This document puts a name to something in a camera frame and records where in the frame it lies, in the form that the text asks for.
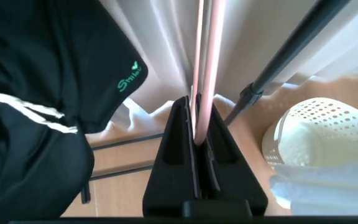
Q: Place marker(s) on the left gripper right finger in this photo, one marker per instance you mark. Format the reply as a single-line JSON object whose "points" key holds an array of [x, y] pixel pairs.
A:
{"points": [[238, 186]]}

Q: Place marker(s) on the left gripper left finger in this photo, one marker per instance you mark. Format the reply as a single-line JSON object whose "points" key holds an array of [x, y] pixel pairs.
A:
{"points": [[172, 186]]}

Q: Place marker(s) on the white garment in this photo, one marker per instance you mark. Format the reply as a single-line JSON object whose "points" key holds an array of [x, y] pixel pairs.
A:
{"points": [[322, 189]]}

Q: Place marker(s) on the pink clothes hanger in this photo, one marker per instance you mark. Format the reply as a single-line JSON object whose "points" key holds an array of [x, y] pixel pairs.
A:
{"points": [[211, 62]]}

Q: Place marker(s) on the black garment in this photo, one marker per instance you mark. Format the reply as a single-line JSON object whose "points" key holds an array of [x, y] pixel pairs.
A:
{"points": [[42, 77]]}

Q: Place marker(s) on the white laundry basket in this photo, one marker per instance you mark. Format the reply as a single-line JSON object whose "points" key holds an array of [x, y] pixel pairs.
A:
{"points": [[322, 130]]}

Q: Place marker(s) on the black clothes rack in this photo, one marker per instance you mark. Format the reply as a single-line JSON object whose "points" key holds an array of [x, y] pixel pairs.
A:
{"points": [[291, 43]]}

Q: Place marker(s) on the beige curtain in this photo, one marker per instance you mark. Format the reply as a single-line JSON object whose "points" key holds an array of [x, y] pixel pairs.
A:
{"points": [[166, 46]]}

